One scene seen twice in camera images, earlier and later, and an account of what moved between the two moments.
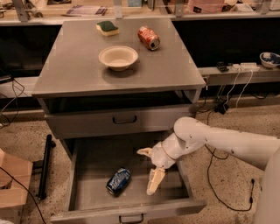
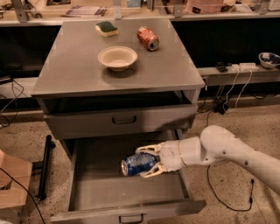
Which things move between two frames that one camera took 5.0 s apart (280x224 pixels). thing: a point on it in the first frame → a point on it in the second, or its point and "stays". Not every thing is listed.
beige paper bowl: (118, 58) stays
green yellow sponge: (107, 28) stays
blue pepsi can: (118, 181) → (137, 164)
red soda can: (149, 38) stays
